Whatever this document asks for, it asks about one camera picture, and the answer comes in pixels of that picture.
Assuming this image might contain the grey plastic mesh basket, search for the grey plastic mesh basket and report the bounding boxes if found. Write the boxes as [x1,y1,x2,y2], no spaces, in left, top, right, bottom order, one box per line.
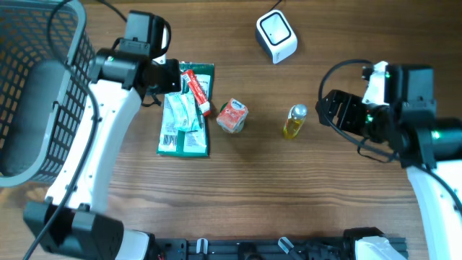
[1,1,95,187]

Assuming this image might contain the red-lidded white cup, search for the red-lidded white cup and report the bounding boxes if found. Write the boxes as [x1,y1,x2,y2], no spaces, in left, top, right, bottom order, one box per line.
[217,98,248,134]

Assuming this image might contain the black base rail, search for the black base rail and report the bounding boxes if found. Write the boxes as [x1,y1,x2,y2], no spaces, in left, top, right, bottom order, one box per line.
[147,234,409,260]

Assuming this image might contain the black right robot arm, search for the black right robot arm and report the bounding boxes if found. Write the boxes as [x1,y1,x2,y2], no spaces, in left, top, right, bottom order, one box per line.
[315,59,461,259]

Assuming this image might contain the white barcode scanner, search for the white barcode scanner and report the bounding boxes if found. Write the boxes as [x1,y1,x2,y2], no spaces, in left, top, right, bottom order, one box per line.
[256,9,298,64]

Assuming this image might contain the red stick sachet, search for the red stick sachet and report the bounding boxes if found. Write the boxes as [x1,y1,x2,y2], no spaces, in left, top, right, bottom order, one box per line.
[181,69,211,117]

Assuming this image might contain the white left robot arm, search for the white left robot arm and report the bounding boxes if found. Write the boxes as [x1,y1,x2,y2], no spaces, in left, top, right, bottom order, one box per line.
[23,11,180,259]

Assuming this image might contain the light teal wipes packet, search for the light teal wipes packet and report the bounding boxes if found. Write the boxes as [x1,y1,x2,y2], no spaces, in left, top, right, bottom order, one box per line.
[167,92,201,132]

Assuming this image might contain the green 3M glove package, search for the green 3M glove package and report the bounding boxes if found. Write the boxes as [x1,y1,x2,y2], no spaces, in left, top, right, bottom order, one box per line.
[157,79,209,157]

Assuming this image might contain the yellow liquid Vim bottle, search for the yellow liquid Vim bottle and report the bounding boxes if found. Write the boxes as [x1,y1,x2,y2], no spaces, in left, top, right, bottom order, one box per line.
[283,104,308,139]

